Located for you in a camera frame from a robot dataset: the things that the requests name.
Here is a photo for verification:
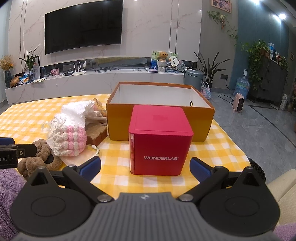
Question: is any teddy bear on console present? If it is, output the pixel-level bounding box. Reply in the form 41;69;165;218
157;51;168;61

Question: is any pastel woven handbag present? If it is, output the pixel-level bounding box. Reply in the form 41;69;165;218
201;81;211;100

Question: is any white marble TV console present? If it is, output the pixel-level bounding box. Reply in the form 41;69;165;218
6;69;184;104

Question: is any pink space heater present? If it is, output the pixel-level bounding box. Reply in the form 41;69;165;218
232;93;245;113

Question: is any framed wall picture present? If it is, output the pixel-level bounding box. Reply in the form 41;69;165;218
211;0;232;13

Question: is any green plant in vase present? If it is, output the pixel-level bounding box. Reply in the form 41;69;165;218
20;44;41;82

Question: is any hanging ivy vine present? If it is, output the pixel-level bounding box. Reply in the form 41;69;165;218
207;11;238;47

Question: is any grey round trash bin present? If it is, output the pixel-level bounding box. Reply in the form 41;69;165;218
184;69;204;91

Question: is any dark cabinet with plants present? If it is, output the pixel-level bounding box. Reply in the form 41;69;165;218
241;40;288;108

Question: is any black wall television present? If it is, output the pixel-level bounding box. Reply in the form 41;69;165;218
44;1;123;54

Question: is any white wifi router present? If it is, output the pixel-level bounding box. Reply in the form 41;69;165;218
72;61;86;75

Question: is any yellow dried flower vase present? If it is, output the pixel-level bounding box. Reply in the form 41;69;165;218
0;54;15;88

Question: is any tall green floor plant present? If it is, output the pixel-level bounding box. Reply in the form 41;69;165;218
194;52;230;87

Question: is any pink white crochet item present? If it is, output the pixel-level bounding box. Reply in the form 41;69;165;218
47;117;87;157

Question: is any cream sofa armrest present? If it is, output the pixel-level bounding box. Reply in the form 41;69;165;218
267;169;296;225

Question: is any brown plush knot toy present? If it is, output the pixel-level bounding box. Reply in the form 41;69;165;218
17;139;63;180

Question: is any brown toast plush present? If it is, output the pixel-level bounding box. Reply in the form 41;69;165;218
85;123;108;146

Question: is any purple fuzzy cushion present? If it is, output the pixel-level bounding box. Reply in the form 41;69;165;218
1;169;26;240

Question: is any blue water jug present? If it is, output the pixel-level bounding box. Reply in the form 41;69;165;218
233;69;250;99

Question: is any orange cardboard storage box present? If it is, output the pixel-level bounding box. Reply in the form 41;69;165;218
106;81;215;142

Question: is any red Wonderlab cube box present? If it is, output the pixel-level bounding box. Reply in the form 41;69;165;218
128;105;193;176

